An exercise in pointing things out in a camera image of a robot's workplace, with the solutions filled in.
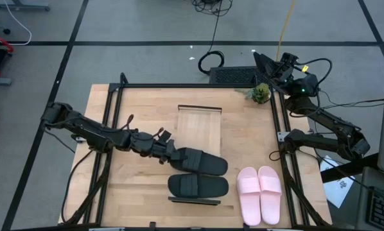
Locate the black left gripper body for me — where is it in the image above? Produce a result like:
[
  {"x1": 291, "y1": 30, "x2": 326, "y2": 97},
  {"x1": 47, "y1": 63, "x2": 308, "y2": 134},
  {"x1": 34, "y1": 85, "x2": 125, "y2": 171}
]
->
[{"x1": 135, "y1": 132, "x2": 182, "y2": 166}]

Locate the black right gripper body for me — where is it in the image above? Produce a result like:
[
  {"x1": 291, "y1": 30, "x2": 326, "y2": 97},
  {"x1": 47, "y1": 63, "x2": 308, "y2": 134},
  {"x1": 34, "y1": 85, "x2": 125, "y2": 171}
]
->
[{"x1": 268, "y1": 62, "x2": 297, "y2": 94}]

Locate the black rubber slide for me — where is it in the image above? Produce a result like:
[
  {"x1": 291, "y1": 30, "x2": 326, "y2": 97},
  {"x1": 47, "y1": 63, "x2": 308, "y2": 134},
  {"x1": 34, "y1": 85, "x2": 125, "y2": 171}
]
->
[
  {"x1": 169, "y1": 147, "x2": 229, "y2": 176},
  {"x1": 167, "y1": 173, "x2": 230, "y2": 199}
]

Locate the pink rubber slide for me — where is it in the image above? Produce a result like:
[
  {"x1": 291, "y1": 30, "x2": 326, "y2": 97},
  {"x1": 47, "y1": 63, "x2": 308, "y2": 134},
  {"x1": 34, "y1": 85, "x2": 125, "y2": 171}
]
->
[
  {"x1": 236, "y1": 166, "x2": 262, "y2": 227},
  {"x1": 257, "y1": 165, "x2": 283, "y2": 225}
]

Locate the small green potted plant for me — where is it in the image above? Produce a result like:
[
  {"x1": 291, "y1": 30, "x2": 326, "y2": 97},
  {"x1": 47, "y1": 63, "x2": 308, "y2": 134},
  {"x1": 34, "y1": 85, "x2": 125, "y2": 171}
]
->
[{"x1": 235, "y1": 82, "x2": 272, "y2": 105}]

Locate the black table beam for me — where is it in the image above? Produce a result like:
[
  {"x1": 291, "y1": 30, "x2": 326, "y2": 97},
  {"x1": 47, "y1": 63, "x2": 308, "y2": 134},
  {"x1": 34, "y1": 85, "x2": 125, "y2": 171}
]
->
[{"x1": 320, "y1": 153, "x2": 380, "y2": 184}]

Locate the white printed paper sheet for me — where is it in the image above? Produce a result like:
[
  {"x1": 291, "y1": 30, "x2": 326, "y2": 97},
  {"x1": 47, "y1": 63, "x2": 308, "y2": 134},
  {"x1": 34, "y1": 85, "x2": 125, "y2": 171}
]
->
[{"x1": 320, "y1": 155, "x2": 356, "y2": 209}]

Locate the grey desk foot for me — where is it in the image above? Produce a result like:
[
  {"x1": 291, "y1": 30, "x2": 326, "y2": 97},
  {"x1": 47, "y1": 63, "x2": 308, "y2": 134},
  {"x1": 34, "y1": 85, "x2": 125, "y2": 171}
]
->
[{"x1": 0, "y1": 2, "x2": 51, "y2": 12}]

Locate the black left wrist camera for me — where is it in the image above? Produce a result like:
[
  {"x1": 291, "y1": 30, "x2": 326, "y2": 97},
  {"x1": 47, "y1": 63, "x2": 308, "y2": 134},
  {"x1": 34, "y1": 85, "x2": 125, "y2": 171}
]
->
[{"x1": 159, "y1": 129, "x2": 173, "y2": 142}]

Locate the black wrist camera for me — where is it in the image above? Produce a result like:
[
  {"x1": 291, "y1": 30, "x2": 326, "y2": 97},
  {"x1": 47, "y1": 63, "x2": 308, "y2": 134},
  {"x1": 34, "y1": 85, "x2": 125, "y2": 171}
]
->
[
  {"x1": 159, "y1": 129, "x2": 173, "y2": 142},
  {"x1": 281, "y1": 53, "x2": 299, "y2": 67}
]

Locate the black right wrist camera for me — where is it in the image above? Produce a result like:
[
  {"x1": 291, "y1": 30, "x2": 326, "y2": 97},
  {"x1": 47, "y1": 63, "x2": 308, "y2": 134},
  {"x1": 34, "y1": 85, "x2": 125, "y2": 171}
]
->
[{"x1": 281, "y1": 53, "x2": 299, "y2": 67}]

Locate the yellow cable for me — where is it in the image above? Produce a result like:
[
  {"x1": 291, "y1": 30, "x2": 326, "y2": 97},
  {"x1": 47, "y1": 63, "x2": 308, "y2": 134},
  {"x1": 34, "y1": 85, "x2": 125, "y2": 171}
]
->
[{"x1": 275, "y1": 0, "x2": 296, "y2": 64}]

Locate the black coiled cable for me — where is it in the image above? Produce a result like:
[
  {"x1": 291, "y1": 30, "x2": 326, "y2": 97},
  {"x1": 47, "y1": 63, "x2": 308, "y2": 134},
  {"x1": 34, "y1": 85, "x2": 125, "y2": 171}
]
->
[{"x1": 197, "y1": 0, "x2": 225, "y2": 76}]

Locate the black aluminium rig frame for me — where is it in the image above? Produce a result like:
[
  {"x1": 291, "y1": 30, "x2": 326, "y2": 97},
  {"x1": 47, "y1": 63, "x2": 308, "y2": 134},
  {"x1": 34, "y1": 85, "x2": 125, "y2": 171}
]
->
[{"x1": 62, "y1": 72, "x2": 333, "y2": 229}]

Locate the thin black power cable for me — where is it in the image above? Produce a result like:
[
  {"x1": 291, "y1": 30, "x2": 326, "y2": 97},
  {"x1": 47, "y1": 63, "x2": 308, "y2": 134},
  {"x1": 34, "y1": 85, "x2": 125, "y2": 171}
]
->
[{"x1": 319, "y1": 89, "x2": 384, "y2": 110}]

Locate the black cable bundle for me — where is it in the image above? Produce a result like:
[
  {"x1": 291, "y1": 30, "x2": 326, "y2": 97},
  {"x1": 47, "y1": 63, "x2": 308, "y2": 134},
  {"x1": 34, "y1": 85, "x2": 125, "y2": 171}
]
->
[{"x1": 191, "y1": 0, "x2": 234, "y2": 17}]

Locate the white cable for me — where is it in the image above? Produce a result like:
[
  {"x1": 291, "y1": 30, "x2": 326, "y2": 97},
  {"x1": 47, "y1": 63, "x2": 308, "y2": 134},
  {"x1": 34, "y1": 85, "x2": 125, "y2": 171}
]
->
[{"x1": 3, "y1": 0, "x2": 33, "y2": 46}]

